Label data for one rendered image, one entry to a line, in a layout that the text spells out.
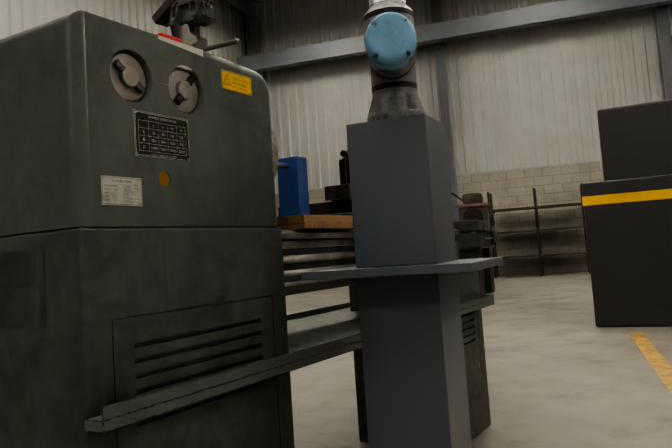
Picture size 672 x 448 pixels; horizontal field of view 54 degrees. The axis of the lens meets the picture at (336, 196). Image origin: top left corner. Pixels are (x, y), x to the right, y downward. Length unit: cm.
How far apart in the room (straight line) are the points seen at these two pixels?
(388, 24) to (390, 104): 21
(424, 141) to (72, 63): 77
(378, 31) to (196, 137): 47
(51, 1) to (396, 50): 1090
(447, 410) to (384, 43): 84
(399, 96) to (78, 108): 76
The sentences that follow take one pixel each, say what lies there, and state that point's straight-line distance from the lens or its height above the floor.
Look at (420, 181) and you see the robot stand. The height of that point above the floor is 94.
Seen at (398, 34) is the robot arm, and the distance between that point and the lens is 154.
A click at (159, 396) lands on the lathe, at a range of 130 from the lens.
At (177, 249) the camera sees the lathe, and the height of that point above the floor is 82.
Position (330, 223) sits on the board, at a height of 88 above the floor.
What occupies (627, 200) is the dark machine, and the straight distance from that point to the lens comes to 615.
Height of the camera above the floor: 79
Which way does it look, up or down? 5 degrees up
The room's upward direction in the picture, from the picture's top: 4 degrees counter-clockwise
